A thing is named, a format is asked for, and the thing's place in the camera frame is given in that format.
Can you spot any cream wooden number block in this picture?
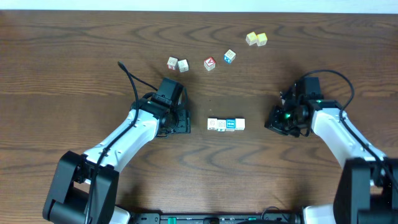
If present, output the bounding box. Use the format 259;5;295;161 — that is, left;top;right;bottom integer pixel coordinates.
207;118;218;130

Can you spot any green sided wooden block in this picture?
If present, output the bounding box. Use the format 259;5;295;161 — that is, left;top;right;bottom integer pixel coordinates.
216;119;226;132

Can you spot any blue faced wooden block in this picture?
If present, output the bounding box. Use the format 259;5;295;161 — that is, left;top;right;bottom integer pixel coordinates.
226;119;236;131

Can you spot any plain cream wooden block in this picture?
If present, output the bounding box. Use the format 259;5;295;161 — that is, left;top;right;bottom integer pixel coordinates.
235;118;246;131

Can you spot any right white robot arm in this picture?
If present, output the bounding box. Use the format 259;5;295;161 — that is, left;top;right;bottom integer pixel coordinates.
265;100;397;223

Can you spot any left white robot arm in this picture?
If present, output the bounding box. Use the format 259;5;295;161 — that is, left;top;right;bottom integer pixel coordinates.
42;98;190;223

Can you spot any plain wooden letter block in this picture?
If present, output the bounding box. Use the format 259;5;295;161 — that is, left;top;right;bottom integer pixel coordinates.
177;59;189;72

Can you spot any red letter A block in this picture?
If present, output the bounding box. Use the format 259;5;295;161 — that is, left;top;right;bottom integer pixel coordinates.
204;57;216;71

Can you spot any blue sided wooden block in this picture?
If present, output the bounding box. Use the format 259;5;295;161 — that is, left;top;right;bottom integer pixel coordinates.
224;49;236;64

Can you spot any right yellow wooden block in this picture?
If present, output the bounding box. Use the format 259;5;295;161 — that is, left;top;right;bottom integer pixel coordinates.
256;32;268;47

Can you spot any yellow wooden block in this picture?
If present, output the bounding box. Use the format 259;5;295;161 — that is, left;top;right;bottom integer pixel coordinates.
246;32;257;45
256;32;268;47

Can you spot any left yellow wooden block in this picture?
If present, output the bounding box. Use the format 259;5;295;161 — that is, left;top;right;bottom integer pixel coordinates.
246;32;257;45

